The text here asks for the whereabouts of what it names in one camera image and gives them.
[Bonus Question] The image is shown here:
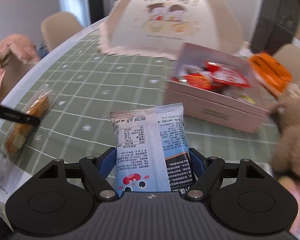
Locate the blue water bottle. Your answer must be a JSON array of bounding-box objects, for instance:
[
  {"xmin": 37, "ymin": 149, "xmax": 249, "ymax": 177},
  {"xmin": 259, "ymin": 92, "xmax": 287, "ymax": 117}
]
[{"xmin": 36, "ymin": 42, "xmax": 49, "ymax": 59}]

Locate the beige dining chair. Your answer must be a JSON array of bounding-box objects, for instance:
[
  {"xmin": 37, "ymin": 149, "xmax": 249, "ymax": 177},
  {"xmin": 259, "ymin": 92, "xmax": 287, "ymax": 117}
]
[{"xmin": 40, "ymin": 11, "xmax": 83, "ymax": 52}]

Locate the red yellow candy bag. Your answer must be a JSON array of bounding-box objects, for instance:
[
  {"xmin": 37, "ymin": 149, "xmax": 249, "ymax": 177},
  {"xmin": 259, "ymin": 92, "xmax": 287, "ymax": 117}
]
[{"xmin": 222, "ymin": 89, "xmax": 256, "ymax": 105}]

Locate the clear pastry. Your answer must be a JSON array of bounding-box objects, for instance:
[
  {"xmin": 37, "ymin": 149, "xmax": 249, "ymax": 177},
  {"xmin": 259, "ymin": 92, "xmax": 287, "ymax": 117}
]
[{"xmin": 0, "ymin": 86, "xmax": 54, "ymax": 159}]

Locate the blue white biscuit packet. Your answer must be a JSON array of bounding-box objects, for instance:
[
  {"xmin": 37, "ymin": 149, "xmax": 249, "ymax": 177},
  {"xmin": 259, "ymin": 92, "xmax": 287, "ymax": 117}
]
[{"xmin": 110, "ymin": 103, "xmax": 196, "ymax": 195}]

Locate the dark glass cabinet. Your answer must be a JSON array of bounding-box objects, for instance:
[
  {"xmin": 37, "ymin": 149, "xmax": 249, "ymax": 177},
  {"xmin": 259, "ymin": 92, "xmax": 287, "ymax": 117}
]
[{"xmin": 250, "ymin": 0, "xmax": 300, "ymax": 55}]

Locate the green grid tablecloth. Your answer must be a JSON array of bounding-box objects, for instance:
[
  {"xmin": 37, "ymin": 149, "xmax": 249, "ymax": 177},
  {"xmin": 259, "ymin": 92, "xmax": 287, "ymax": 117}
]
[{"xmin": 4, "ymin": 31, "xmax": 278, "ymax": 175}]

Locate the red chicken leg snack bag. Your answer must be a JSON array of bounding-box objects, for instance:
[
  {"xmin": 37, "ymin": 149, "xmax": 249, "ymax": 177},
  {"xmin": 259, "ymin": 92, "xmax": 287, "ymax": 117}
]
[{"xmin": 172, "ymin": 61, "xmax": 251, "ymax": 92}]

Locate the cartoon printed food cover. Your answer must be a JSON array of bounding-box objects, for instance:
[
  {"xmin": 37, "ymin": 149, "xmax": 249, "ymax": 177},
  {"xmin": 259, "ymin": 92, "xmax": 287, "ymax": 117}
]
[{"xmin": 99, "ymin": 0, "xmax": 245, "ymax": 60}]

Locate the pink jacket on chair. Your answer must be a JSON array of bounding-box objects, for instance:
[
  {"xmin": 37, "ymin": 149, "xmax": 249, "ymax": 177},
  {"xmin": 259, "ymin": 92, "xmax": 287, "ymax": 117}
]
[{"xmin": 0, "ymin": 34, "xmax": 40, "ymax": 103}]

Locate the brown plush teddy bear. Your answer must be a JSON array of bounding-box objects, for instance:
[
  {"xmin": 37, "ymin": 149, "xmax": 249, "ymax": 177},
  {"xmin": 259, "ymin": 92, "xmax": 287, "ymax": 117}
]
[{"xmin": 271, "ymin": 83, "xmax": 300, "ymax": 178}]

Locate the beige chair right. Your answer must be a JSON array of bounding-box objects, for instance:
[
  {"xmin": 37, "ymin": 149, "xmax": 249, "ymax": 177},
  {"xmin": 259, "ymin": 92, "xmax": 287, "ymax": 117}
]
[{"xmin": 273, "ymin": 44, "xmax": 300, "ymax": 86}]

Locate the pink cardboard gift box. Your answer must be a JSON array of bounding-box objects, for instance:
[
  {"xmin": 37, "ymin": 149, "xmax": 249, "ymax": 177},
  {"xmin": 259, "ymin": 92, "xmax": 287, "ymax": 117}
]
[{"xmin": 163, "ymin": 43, "xmax": 269, "ymax": 133}]

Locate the orange plastic bag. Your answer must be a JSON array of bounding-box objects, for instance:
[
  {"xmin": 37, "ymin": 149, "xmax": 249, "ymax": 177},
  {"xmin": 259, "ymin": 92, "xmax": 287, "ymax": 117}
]
[{"xmin": 249, "ymin": 52, "xmax": 292, "ymax": 98}]

